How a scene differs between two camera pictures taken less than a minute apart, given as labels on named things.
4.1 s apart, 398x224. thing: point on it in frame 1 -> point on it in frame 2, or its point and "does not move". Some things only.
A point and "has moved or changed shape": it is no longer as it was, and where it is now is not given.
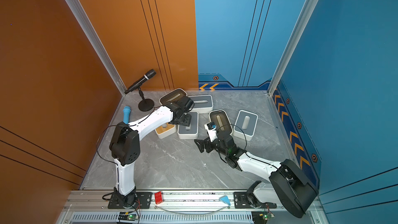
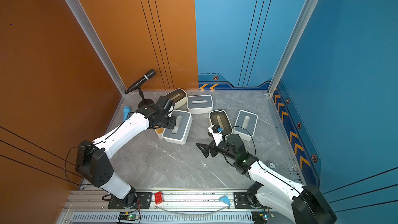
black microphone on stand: (145, 105) does not move
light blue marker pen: (126, 113) does not move
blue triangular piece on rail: (224, 198) does not move
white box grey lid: (190, 132) has moved or changed shape
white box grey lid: (203, 103) does not move
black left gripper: (188, 122) -> (173, 122)
